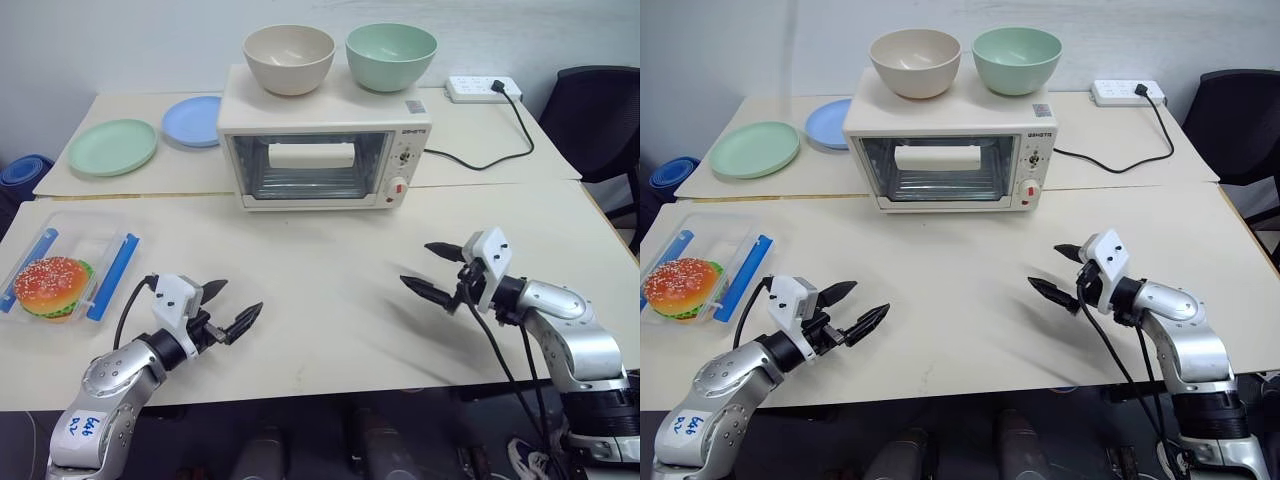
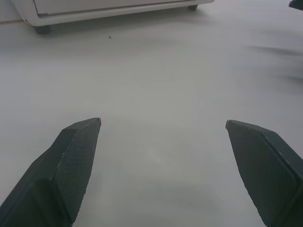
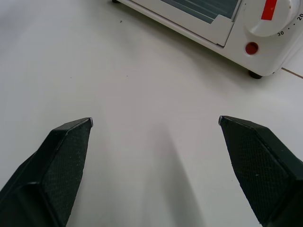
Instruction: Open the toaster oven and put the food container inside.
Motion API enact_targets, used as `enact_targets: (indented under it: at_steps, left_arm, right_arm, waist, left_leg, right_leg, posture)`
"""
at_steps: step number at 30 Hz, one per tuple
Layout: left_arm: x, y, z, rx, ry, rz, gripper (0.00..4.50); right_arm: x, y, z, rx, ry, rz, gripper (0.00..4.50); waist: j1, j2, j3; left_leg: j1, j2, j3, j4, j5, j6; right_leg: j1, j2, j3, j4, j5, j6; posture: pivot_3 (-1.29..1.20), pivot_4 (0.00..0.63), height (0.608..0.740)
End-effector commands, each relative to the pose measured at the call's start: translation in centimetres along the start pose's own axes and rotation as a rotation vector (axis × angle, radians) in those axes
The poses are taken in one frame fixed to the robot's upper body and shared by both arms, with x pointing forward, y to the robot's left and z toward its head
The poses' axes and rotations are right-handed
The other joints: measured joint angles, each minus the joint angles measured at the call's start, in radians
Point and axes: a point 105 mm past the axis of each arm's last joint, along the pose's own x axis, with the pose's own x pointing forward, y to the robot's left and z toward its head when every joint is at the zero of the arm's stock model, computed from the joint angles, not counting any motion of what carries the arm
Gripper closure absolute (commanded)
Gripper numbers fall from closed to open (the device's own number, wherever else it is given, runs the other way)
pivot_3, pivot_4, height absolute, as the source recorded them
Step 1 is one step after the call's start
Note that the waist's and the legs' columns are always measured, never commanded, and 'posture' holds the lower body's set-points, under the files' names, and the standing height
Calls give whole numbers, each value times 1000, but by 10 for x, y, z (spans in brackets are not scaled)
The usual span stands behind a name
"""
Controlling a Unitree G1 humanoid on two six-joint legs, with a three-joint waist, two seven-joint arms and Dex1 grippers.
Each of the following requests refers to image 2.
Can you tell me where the black pointed left gripper right finger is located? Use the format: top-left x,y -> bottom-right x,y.
288,0 -> 303,10

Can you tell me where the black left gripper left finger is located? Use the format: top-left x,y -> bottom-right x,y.
0,117 -> 102,227

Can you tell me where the white appliance with feet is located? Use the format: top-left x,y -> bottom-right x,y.
10,0 -> 215,26

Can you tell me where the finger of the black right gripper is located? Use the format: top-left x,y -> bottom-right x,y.
225,119 -> 303,227

